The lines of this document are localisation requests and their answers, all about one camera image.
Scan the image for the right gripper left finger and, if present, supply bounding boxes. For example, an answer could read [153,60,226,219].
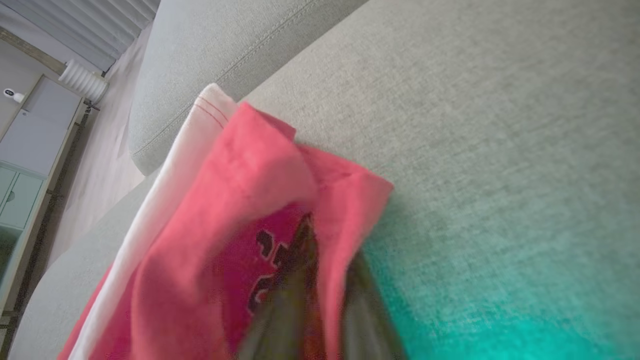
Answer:
[235,213,321,360]

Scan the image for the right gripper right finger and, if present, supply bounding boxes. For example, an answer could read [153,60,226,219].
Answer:
[340,251,408,360]

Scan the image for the red and white jersey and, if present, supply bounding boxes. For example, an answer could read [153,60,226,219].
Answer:
[57,82,396,360]

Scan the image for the large grey sofa seat cushion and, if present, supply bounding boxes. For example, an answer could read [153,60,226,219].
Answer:
[7,0,640,360]

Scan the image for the grey sofa back cushion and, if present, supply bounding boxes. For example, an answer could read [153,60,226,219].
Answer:
[128,0,371,177]

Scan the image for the grey green TV cabinet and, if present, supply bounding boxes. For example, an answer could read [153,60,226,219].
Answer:
[0,74,100,360]

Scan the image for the grey pleated curtain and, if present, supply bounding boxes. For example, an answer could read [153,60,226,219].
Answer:
[0,0,161,73]

